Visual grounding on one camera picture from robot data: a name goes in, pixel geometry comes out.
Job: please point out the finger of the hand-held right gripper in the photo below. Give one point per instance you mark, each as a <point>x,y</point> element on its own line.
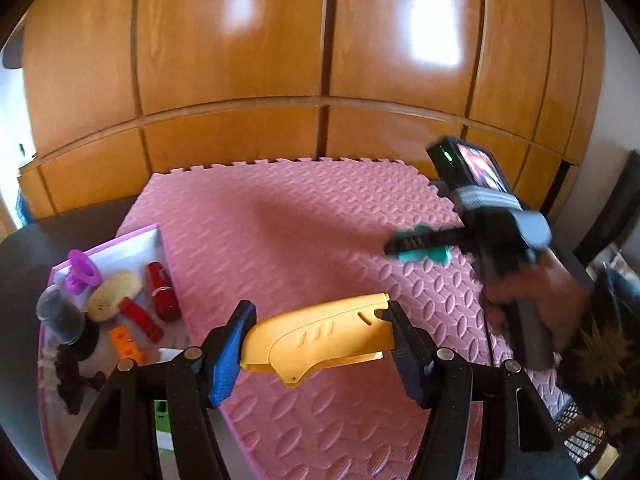
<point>415,244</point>

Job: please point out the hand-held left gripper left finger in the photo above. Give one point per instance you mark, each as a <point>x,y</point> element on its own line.
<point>230,360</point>

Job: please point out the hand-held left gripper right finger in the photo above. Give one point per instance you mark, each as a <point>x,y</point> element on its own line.
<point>407,360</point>

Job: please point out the green plastic toy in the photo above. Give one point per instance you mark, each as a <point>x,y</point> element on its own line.
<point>430,256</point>

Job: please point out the white bottle with green label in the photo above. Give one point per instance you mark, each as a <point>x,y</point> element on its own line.
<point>161,410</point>

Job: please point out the yellow plastic toy piece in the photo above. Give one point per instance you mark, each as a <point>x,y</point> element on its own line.
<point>320,335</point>

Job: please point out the dark red bottle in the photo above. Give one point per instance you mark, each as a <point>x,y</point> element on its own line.
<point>162,295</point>

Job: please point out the small red toy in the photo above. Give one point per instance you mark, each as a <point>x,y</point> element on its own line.
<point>142,322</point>

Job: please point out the orange toy block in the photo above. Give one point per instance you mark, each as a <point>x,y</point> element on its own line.
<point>126,345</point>

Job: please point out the yellow oval soap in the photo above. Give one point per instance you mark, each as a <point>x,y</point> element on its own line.
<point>112,295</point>

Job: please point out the pink-rimmed white tray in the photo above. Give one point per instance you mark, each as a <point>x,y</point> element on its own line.
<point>115,255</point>

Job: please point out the dark skeleton toy figure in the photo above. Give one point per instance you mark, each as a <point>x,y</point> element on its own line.
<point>70,375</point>

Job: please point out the purple plastic toy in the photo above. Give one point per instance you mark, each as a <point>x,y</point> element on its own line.
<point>80,272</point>

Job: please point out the grey cup with black base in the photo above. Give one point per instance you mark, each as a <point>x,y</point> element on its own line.
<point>60,315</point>

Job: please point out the person's right hand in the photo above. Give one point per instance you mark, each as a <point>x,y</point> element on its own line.
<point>565,300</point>

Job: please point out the pink foam mat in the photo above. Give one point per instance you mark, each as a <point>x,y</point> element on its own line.
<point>300,220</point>

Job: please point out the black chair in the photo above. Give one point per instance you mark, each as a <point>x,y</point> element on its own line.
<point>615,210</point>

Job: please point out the black mesh basket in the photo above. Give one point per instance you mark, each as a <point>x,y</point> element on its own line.
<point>585,435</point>

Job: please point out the blue foam mat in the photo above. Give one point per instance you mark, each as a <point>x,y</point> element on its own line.
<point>23,205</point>

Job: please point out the wooden wardrobe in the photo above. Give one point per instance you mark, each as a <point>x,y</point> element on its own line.
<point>225,50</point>

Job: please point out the wooden corner shelf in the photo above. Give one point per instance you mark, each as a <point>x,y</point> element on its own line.
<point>12,50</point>

